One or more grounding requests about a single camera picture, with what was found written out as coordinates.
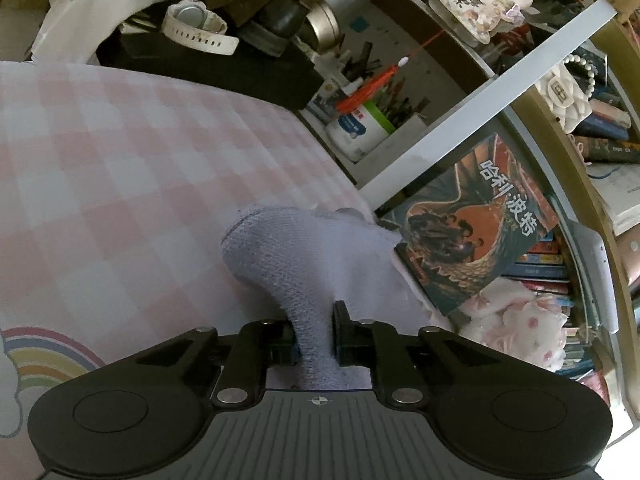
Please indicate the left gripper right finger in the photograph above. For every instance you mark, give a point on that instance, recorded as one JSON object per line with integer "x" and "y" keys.
{"x": 383, "y": 352}

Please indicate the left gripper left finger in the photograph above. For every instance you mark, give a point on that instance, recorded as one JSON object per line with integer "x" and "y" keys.
{"x": 246, "y": 358}

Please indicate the pink bunny plush toy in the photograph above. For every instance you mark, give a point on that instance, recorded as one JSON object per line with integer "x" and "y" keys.
{"x": 510, "y": 318}

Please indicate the Harry Potter book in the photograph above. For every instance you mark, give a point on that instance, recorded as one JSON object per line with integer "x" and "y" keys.
{"x": 466, "y": 227}

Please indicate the pink checkered desk mat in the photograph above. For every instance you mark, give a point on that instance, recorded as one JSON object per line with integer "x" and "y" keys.
{"x": 116, "y": 188}

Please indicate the white pen holder cup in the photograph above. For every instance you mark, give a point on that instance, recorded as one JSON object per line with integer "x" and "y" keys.
{"x": 355, "y": 134}

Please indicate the white tablet on shelf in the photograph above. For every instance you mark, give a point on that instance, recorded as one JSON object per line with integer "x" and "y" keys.
{"x": 592, "y": 261}

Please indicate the red tassel charm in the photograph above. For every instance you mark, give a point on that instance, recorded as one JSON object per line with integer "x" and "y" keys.
{"x": 367, "y": 90}

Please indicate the white wooden bookshelf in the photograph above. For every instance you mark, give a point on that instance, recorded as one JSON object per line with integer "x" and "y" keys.
{"x": 512, "y": 100}

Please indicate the metal bowl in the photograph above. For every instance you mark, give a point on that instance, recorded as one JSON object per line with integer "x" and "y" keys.
{"x": 321, "y": 30}

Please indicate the white wrist watch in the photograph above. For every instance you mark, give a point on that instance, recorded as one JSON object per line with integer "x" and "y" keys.
{"x": 190, "y": 24}

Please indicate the white pearl handle purse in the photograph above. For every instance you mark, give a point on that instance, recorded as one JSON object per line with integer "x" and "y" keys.
{"x": 563, "y": 95}

